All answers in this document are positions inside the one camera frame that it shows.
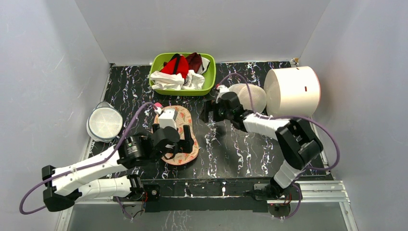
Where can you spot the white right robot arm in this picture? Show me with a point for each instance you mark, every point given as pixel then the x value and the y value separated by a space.
pixel 298 142

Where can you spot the grey round mesh laundry bag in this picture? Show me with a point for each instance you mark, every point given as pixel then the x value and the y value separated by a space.
pixel 104 123

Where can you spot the red black garment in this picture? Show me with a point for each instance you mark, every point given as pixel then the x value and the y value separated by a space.
pixel 177 65

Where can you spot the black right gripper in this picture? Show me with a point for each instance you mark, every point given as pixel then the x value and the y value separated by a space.
pixel 213 110

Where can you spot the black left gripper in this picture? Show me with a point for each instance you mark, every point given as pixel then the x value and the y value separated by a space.
pixel 185 145

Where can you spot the white crumpled garment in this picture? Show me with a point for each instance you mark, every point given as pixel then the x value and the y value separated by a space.
pixel 162 81

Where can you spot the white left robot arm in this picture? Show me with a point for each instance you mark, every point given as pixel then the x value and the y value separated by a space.
pixel 66 184

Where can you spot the green plastic basin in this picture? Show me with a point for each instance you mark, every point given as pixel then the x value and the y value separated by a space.
pixel 209 74

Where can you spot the floral mesh laundry bag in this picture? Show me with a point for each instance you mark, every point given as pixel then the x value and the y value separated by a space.
pixel 183 118

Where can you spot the aluminium frame rail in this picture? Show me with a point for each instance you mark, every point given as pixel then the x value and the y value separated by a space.
pixel 308 191

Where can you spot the white mesh laundry bag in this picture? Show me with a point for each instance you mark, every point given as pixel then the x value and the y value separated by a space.
pixel 253 99

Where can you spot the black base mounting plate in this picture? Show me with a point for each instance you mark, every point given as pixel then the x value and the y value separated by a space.
pixel 216 204

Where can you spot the dark red white garment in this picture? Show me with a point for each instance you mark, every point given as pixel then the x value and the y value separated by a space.
pixel 198 63

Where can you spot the white cylindrical drum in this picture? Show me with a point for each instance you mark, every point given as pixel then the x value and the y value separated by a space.
pixel 292 91

